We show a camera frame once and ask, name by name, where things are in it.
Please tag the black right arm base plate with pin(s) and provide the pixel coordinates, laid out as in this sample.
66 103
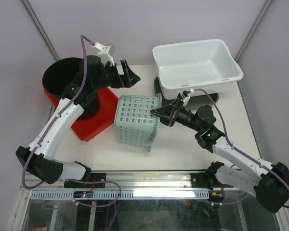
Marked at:
204 180

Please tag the black round bucket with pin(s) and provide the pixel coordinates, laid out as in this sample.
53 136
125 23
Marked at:
59 75

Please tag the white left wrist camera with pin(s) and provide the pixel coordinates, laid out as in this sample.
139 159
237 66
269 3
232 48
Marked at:
105 53

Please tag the aluminium mounting rail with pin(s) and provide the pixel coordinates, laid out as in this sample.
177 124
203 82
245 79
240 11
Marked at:
130 180

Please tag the dark green plastic tray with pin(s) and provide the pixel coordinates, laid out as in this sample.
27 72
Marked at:
194 103

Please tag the red plastic tray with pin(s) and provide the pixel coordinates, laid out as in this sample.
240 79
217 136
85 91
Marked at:
89 128

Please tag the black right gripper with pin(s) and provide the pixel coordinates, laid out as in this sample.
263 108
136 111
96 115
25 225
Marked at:
166 111

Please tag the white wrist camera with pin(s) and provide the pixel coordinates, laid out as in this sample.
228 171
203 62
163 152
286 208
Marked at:
105 53
186 94

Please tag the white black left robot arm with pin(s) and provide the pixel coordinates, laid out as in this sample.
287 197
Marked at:
76 83

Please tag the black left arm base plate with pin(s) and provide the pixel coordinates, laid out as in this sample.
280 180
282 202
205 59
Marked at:
94 179

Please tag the light teal perforated basket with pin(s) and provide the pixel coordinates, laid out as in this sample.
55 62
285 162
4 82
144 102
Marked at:
135 124

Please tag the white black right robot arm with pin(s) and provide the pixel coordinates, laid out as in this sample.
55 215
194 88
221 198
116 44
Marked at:
267 182

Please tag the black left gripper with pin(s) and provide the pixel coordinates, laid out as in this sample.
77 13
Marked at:
130 78

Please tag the white plastic tub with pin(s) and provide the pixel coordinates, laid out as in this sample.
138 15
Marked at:
203 64

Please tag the white slotted cable duct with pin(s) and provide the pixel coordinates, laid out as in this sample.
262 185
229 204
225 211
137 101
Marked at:
137 194

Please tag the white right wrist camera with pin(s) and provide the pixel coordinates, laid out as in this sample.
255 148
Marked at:
186 94

